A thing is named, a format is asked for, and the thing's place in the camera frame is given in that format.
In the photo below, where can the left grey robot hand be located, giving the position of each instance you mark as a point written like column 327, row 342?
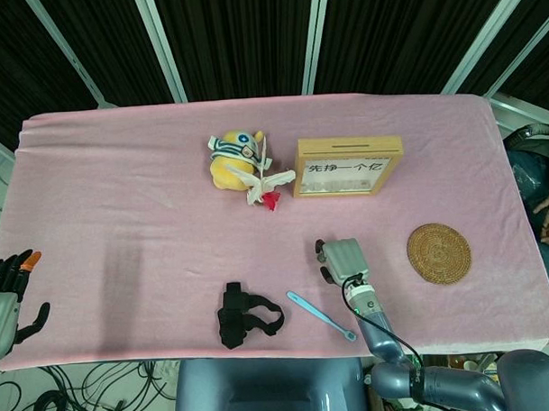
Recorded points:
column 0, row 310

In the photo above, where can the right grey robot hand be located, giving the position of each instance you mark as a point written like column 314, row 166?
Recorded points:
column 346, row 257

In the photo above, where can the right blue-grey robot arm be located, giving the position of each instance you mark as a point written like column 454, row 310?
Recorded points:
column 443, row 384

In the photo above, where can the light blue toothbrush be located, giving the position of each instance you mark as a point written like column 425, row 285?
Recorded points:
column 316, row 313

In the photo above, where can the round woven coaster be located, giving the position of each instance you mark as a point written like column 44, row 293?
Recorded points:
column 438, row 252

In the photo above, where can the white feather shuttlecock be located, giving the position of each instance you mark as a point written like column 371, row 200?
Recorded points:
column 267, row 181

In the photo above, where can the yellow plush toy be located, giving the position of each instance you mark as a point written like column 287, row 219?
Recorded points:
column 226, row 171

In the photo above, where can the blue-grey robot torso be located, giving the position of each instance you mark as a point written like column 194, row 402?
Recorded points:
column 267, row 390

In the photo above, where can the pink tablecloth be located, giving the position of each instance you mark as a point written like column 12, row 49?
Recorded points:
column 121, row 197

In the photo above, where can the floor clutter pile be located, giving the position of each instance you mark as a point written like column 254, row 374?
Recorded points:
column 474, row 364

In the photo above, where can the seated person in jeans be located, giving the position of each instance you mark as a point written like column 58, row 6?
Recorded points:
column 532, row 160

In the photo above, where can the black curtain backdrop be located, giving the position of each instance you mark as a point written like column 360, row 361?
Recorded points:
column 241, row 40

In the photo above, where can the row of grey stones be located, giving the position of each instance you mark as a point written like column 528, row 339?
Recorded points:
column 339, row 185

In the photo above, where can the wooden money box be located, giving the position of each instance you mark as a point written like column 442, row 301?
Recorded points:
column 345, row 151

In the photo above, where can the aluminium partition post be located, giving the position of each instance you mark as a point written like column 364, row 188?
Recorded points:
column 161, row 47
column 315, row 42
column 485, row 36
column 74, row 61
column 522, row 57

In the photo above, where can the aluminium frame rail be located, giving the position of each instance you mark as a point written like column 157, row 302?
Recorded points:
column 524, row 111

